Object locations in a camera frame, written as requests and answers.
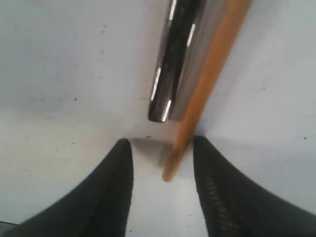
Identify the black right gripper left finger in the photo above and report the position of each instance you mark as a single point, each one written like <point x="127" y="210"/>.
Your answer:
<point x="97" y="207"/>

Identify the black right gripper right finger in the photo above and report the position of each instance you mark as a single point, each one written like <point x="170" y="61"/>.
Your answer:
<point x="235" y="206"/>

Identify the stainless steel table knife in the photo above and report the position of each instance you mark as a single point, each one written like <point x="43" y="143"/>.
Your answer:
<point x="188" y="26"/>

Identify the wooden chopstick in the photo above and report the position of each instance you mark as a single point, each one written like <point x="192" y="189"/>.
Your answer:
<point x="231" y="20"/>

